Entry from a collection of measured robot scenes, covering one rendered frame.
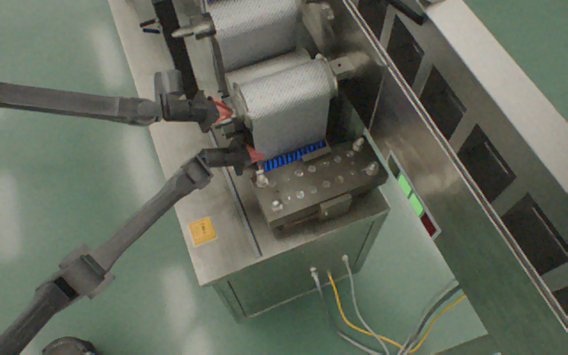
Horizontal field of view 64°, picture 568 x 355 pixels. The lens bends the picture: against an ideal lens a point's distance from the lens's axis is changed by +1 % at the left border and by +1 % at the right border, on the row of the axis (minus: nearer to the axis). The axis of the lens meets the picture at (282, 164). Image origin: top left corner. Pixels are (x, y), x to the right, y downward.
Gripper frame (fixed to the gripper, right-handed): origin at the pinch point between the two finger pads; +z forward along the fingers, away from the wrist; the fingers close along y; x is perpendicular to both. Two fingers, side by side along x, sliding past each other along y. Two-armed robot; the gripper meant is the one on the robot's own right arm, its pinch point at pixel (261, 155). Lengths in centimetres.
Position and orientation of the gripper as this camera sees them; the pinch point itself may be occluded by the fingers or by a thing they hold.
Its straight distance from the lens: 139.4
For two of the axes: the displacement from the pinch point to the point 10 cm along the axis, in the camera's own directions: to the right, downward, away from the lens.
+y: 3.8, 8.1, -4.5
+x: 4.5, -5.8, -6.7
